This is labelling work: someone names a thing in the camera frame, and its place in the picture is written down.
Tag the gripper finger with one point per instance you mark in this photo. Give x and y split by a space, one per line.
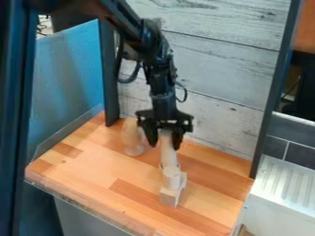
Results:
178 139
151 135

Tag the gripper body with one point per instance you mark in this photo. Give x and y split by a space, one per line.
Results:
165 112

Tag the pale wooden cylinder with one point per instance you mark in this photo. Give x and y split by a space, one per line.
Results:
171 178
168 150

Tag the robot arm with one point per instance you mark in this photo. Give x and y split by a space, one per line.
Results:
147 40

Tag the pale wooden cone block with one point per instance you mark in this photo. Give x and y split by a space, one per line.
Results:
133 138

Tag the pale wooden square block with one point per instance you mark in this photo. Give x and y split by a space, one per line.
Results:
170 196

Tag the toy sink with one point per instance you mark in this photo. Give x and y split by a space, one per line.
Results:
283 199

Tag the dark grey frame post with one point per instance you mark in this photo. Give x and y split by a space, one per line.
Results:
110 76
275 86

